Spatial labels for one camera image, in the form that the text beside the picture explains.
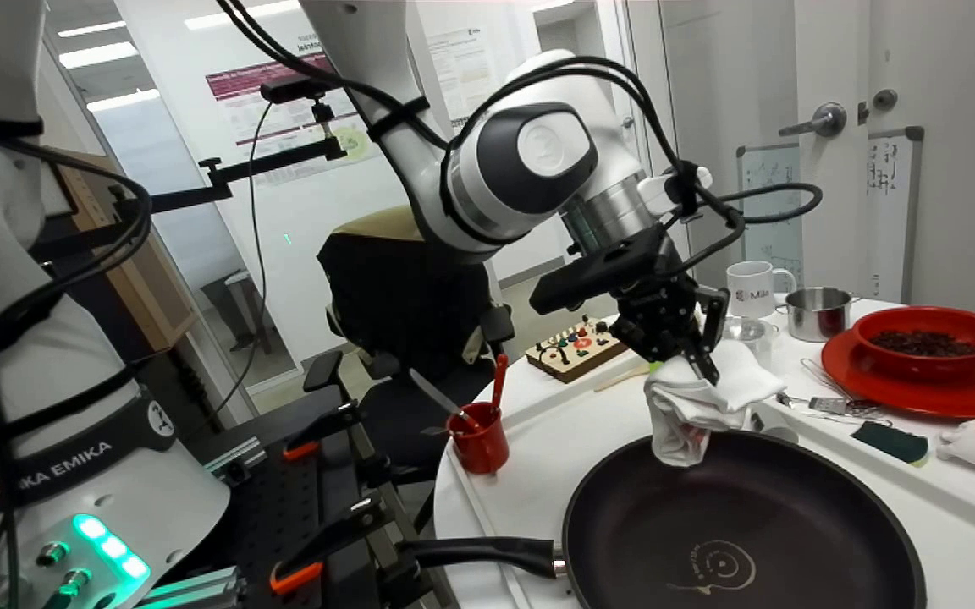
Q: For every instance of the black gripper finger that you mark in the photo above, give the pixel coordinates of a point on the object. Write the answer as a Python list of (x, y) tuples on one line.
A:
[(667, 343), (708, 356)]

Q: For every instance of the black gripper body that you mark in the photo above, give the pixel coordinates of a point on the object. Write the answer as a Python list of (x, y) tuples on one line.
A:
[(667, 309)]

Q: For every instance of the white cloth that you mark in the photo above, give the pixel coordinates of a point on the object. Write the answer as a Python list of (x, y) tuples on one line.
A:
[(703, 411)]

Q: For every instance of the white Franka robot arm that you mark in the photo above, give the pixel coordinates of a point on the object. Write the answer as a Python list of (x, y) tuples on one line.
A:
[(508, 171)]

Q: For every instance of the shallow steel bowl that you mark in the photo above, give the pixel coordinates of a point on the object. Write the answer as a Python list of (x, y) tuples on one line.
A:
[(752, 325)]

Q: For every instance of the white mug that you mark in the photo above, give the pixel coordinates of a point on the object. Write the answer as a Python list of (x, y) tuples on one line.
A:
[(756, 293)]

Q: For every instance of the wooden sushi board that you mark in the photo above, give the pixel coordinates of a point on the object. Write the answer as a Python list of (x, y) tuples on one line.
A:
[(572, 353)]

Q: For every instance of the grey marker pen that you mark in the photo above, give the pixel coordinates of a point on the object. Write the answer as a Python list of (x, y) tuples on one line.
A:
[(815, 402)]

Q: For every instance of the small standing whiteboard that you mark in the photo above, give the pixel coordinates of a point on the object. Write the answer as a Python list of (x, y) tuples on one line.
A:
[(778, 243), (890, 216)]

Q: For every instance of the long white bar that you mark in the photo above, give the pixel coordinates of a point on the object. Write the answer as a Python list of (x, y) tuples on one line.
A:
[(881, 459)]

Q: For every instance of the red measuring cup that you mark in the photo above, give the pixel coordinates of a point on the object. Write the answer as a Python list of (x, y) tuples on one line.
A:
[(480, 440)]

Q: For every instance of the dark beans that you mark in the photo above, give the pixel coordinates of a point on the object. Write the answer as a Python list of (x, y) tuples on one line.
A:
[(924, 343)]

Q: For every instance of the red colander bowl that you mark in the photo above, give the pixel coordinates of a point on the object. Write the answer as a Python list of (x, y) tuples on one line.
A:
[(962, 397)]

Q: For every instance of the door lock knob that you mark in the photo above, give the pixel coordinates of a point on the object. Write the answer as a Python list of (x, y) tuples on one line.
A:
[(881, 108)]

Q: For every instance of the white paper notice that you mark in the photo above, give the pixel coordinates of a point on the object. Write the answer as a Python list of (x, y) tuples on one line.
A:
[(476, 57)]

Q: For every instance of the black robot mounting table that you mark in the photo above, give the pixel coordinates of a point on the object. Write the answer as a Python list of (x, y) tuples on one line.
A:
[(252, 528)]

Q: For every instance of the poster with purple band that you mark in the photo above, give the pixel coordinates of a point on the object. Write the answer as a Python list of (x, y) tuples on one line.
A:
[(243, 84)]

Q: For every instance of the light wooden board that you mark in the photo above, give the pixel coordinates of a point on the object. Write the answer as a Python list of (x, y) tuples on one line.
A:
[(132, 271)]

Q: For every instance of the black camera mount rod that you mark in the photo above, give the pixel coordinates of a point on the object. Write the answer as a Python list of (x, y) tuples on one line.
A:
[(169, 197)]

